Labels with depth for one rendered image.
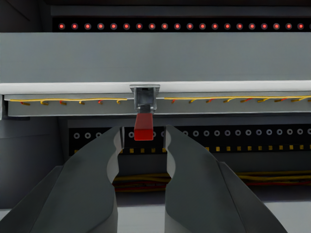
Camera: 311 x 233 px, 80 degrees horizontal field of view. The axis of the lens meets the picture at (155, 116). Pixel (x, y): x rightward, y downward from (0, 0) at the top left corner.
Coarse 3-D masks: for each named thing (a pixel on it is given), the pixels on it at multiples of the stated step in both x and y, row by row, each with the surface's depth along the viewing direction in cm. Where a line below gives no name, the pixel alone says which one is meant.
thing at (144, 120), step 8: (144, 104) 18; (144, 112) 16; (136, 120) 13; (144, 120) 13; (152, 120) 13; (136, 128) 12; (144, 128) 12; (152, 128) 12; (136, 136) 12; (144, 136) 12; (152, 136) 12
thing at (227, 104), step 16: (240, 96) 20; (256, 96) 20; (272, 96) 20; (288, 96) 21; (304, 96) 21; (16, 112) 21; (32, 112) 21; (48, 112) 21; (64, 112) 21; (80, 112) 21; (96, 112) 22; (112, 112) 22; (128, 112) 22; (160, 112) 22; (176, 112) 22; (192, 112) 22; (208, 112) 22; (224, 112) 22; (240, 112) 22; (256, 112) 23; (272, 112) 23; (288, 112) 24
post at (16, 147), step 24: (0, 0) 23; (0, 24) 23; (24, 24) 28; (0, 144) 23; (24, 144) 27; (48, 144) 34; (0, 168) 23; (24, 168) 27; (48, 168) 34; (0, 192) 23; (24, 192) 27
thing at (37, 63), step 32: (0, 32) 16; (32, 32) 16; (64, 32) 16; (96, 32) 16; (128, 32) 16; (160, 32) 16; (192, 32) 17; (224, 32) 17; (256, 32) 17; (288, 32) 17; (0, 64) 16; (32, 64) 16; (64, 64) 16; (96, 64) 16; (128, 64) 16; (160, 64) 16; (192, 64) 16; (224, 64) 16; (256, 64) 17; (288, 64) 17; (0, 96) 21; (0, 128) 23; (32, 128) 29
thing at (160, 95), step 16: (16, 96) 21; (32, 96) 21; (48, 96) 21; (64, 96) 21; (80, 96) 21; (96, 96) 21; (112, 96) 21; (128, 96) 21; (160, 96) 21; (176, 96) 21; (192, 96) 21; (208, 96) 21; (224, 96) 21
